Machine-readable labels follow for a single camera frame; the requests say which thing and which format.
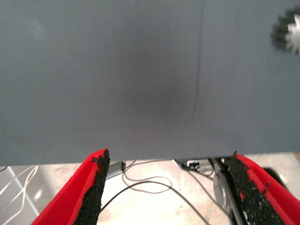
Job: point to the black table frame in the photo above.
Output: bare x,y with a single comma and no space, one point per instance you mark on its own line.
220,167

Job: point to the small steel gear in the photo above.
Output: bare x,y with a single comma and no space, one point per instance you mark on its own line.
291,35

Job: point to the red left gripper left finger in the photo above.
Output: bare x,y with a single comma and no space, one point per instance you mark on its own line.
70,199

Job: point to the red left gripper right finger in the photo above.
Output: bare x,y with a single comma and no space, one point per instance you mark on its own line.
262,199

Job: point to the dark grey table cloth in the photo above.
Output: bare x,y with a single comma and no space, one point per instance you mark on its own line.
93,70

